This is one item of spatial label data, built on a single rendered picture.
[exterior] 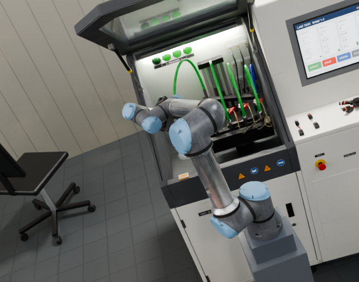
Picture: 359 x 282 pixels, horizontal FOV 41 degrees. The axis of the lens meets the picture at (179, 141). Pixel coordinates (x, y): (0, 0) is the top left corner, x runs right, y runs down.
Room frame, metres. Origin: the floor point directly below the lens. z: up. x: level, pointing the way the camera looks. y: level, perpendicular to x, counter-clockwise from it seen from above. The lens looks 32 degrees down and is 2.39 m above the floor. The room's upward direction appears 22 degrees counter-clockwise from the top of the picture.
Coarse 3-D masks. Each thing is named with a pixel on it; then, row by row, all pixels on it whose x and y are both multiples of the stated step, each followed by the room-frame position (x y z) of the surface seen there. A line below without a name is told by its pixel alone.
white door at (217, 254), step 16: (288, 176) 1.84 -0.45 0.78; (272, 192) 1.85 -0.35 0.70; (288, 192) 1.84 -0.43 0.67; (176, 208) 1.92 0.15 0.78; (192, 208) 1.91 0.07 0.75; (208, 208) 1.90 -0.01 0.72; (288, 208) 1.84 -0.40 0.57; (192, 224) 1.91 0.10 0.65; (208, 224) 1.90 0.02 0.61; (304, 224) 1.83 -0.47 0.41; (192, 240) 1.92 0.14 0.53; (208, 240) 1.91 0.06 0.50; (224, 240) 1.90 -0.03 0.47; (304, 240) 1.84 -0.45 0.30; (208, 256) 1.91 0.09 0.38; (224, 256) 1.90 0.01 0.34; (240, 256) 1.89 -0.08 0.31; (208, 272) 1.92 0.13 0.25; (224, 272) 1.91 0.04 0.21; (240, 272) 1.89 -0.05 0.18
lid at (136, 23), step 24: (120, 0) 1.65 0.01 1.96; (144, 0) 1.63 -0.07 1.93; (168, 0) 1.79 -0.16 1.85; (192, 0) 1.89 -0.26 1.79; (216, 0) 2.01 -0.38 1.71; (240, 0) 2.06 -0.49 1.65; (96, 24) 1.74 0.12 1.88; (120, 24) 1.92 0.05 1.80; (144, 24) 2.03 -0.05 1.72; (168, 24) 2.17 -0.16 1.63; (192, 24) 2.26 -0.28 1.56; (120, 48) 2.28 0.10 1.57; (144, 48) 2.47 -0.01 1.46
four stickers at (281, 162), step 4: (280, 160) 1.84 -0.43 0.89; (284, 160) 1.84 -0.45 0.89; (268, 164) 1.85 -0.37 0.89; (280, 164) 1.84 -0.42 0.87; (284, 164) 1.84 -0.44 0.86; (252, 168) 1.86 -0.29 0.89; (256, 168) 1.86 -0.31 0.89; (264, 168) 1.85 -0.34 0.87; (268, 168) 1.85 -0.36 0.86; (240, 172) 1.87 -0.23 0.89; (252, 172) 1.86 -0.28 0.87; (256, 172) 1.86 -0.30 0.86; (240, 176) 1.87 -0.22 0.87; (244, 176) 1.87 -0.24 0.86
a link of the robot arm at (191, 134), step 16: (192, 112) 1.48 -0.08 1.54; (208, 112) 1.46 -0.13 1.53; (176, 128) 1.43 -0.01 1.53; (192, 128) 1.41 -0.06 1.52; (208, 128) 1.42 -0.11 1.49; (176, 144) 1.44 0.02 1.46; (192, 144) 1.39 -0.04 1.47; (208, 144) 1.41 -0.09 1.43; (192, 160) 1.42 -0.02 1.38; (208, 160) 1.40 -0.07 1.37; (208, 176) 1.39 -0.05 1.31; (208, 192) 1.40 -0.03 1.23; (224, 192) 1.38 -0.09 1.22; (224, 208) 1.37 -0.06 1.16; (240, 208) 1.38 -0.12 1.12; (224, 224) 1.34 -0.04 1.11; (240, 224) 1.35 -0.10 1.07
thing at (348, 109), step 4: (352, 100) 1.91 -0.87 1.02; (356, 100) 1.88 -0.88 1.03; (340, 104) 1.93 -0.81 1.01; (344, 104) 1.92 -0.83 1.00; (348, 104) 1.91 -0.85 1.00; (352, 104) 1.90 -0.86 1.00; (356, 104) 1.87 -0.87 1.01; (344, 108) 1.87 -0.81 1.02; (348, 108) 1.88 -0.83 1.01; (352, 108) 1.88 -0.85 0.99; (348, 112) 1.87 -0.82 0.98
